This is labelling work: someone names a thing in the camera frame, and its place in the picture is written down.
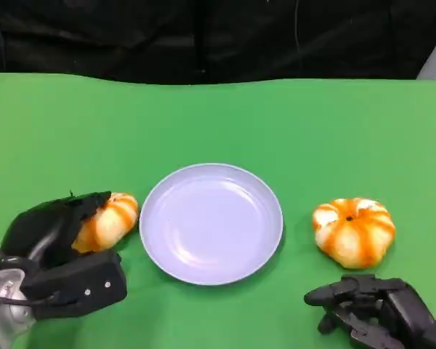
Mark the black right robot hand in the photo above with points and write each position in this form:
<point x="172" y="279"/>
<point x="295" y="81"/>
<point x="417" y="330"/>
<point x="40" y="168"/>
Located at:
<point x="403" y="305"/>

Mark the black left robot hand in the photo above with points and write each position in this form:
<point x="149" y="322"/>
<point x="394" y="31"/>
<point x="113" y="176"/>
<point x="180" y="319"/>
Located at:
<point x="40" y="229"/>

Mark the orange and white bread roll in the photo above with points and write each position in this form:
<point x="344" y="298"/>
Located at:
<point x="112" y="221"/>
<point x="352" y="236"/>

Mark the lilac plate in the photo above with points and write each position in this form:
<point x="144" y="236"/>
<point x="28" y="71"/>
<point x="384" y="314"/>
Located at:
<point x="210" y="225"/>

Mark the green table cloth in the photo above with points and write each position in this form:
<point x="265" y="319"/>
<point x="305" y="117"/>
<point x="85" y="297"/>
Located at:
<point x="218" y="127"/>

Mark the black backdrop cloth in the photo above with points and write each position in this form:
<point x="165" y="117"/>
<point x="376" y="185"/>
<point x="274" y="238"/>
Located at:
<point x="167" y="36"/>

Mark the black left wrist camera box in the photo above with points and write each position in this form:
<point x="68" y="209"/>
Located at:
<point x="83" y="287"/>

